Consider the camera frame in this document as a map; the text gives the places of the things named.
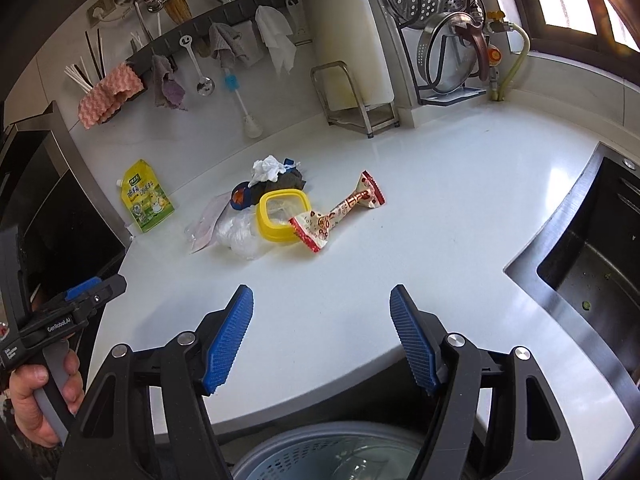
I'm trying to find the yellow green spout pouch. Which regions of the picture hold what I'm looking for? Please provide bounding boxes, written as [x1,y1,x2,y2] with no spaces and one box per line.
[116,159,176,233]

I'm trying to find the pink clear plastic packet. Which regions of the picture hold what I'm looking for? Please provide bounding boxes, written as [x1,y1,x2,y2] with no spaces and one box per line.
[185,195,236,253]

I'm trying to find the grey perforated trash bin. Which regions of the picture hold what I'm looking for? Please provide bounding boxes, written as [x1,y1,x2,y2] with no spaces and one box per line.
[227,422,436,480]

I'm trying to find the clear plastic bag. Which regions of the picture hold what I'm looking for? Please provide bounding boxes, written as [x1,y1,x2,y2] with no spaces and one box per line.
[215,207,273,261]

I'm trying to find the dark grey rag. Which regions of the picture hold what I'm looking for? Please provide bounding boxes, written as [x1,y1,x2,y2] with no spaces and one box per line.
[247,167,308,206]

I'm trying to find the black steel sink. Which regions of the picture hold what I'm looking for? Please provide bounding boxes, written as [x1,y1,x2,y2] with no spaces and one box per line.
[505,142,640,391]

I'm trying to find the steel cutting board stand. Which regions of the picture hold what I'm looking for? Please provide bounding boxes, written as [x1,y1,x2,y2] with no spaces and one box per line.
[310,61,401,138]

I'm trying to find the white wall outlet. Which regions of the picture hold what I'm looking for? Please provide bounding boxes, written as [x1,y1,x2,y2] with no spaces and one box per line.
[87,0,116,26]

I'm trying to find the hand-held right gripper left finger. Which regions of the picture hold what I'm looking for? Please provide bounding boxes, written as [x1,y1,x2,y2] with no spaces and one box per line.
[54,284,255,480]

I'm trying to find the grey purple hanging cloth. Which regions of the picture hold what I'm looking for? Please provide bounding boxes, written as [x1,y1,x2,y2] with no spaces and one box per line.
[150,54,190,111]

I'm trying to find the person's left hand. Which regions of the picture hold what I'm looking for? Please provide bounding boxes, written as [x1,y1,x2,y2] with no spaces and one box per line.
[9,349,85,445]

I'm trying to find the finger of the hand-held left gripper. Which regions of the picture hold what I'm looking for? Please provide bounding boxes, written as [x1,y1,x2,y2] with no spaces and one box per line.
[75,274,127,317]
[64,277,106,303]

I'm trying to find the white tissue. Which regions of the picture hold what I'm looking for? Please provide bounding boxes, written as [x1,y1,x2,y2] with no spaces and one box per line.
[250,155,286,186]

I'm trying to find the white cutting board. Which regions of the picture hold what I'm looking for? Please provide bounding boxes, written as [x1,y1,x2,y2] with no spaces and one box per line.
[305,0,396,111]

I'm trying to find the white handled steel spoon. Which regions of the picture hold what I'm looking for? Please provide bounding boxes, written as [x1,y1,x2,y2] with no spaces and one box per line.
[179,35,216,97]

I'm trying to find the dark chopsticks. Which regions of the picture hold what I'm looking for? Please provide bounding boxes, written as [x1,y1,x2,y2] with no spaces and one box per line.
[84,29,106,81]

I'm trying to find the pink wavy dishcloth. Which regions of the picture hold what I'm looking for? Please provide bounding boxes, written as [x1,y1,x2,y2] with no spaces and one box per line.
[77,62,146,130]

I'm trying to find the blue lanyard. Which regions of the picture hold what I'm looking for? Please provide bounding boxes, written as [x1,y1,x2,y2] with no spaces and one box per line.
[230,159,301,211]

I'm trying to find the yellow square lid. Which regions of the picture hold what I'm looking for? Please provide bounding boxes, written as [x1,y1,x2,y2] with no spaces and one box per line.
[258,189,313,243]

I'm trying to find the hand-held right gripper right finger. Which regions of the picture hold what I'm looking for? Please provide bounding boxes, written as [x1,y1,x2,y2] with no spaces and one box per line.
[389,284,586,480]

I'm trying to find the dark grey hook rail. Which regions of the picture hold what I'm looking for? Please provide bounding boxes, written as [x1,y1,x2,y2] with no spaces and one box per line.
[125,0,301,86]

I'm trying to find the yellow gas hose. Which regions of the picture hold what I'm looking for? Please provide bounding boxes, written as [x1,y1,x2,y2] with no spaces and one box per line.
[492,22,531,102]

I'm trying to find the black steel range hood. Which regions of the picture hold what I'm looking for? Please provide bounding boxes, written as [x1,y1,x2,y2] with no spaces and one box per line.
[0,115,128,311]

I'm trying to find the bundle of white chopsticks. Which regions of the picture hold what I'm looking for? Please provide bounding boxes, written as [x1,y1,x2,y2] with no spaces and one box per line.
[64,62,97,94]

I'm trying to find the red white snack wrapper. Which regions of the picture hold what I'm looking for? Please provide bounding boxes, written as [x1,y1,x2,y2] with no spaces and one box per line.
[289,170,387,256]

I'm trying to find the gas valve with orange knob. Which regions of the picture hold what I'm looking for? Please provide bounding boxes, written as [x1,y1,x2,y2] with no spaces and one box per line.
[482,10,506,101]

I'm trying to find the glass pot lid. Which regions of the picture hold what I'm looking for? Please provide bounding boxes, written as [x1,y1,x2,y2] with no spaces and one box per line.
[422,10,493,96]

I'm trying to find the white hanging cloth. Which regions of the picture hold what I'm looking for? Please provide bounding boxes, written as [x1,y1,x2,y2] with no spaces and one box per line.
[255,5,298,77]

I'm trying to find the blue white bottle brush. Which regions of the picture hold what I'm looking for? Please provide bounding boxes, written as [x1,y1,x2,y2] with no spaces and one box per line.
[220,65,264,140]

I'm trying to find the black lid rack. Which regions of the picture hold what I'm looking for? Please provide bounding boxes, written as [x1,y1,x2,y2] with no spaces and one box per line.
[395,10,488,106]

